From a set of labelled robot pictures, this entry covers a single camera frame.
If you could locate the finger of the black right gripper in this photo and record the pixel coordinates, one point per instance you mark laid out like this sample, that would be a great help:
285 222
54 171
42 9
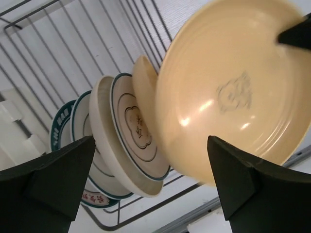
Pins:
298 35

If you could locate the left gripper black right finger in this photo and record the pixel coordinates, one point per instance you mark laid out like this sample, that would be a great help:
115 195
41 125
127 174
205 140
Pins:
258 196

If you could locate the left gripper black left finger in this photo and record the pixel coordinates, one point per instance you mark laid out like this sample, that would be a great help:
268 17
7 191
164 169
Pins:
25 205

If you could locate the white plate thin green rim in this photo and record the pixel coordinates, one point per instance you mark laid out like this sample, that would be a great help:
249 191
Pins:
80 127

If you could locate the white plate green lettered rim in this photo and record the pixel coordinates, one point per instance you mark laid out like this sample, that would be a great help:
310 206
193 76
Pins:
71 165

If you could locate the cream deep plate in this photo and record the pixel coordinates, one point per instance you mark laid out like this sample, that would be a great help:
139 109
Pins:
109 145

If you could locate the yellow deep plate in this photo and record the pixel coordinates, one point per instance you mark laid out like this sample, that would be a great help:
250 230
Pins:
224 74

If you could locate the white plate flower emblem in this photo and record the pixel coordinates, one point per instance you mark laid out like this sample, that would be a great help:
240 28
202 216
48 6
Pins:
135 138

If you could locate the grey wire dish rack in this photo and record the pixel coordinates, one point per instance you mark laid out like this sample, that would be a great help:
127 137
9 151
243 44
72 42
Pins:
53 51

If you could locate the yellow shallow plate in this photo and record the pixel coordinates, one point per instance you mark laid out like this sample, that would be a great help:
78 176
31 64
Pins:
144 83

